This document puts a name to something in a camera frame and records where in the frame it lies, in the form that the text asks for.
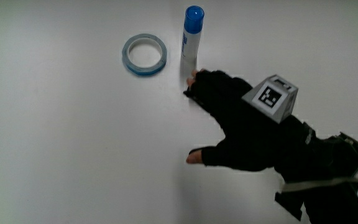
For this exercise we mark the blue capped white glue stick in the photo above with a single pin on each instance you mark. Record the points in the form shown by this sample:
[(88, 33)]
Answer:
[(191, 40)]

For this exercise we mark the person's right hand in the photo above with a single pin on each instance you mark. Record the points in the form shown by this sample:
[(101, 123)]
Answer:
[(250, 137)]

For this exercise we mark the blue tape roll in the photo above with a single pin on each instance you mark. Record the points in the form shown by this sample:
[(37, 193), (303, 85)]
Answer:
[(145, 71)]

